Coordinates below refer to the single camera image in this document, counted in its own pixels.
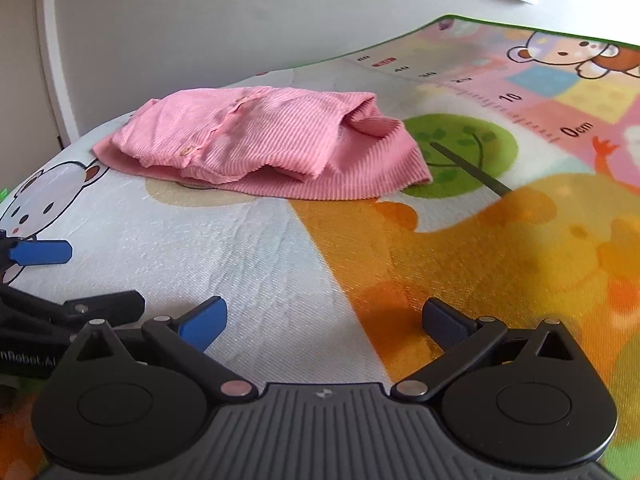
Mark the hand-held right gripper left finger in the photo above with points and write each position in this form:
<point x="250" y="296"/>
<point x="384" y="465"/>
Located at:
<point x="202" y="324"/>

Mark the pink ribbed shirt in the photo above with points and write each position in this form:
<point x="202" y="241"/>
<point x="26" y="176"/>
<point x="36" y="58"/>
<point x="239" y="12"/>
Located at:
<point x="250" y="125"/>

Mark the cartoon printed play mat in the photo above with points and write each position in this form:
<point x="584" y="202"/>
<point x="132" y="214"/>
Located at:
<point x="250" y="260"/>

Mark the white door frame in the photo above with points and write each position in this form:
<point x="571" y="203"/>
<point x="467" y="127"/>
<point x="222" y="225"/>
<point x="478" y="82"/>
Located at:
<point x="56" y="85"/>

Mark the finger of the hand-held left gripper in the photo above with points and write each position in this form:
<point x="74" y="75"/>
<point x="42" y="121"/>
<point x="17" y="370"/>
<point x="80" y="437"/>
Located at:
<point x="42" y="252"/>
<point x="107" y="305"/>

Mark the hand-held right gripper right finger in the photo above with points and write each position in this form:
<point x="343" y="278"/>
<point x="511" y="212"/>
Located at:
<point x="442" y="327"/>

